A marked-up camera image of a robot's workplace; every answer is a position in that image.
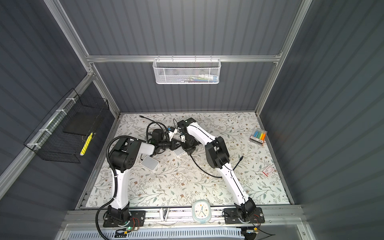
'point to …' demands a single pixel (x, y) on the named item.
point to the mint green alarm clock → (201, 211)
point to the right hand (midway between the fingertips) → (190, 153)
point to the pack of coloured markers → (258, 136)
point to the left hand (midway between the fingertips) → (184, 145)
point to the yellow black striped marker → (86, 144)
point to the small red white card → (268, 170)
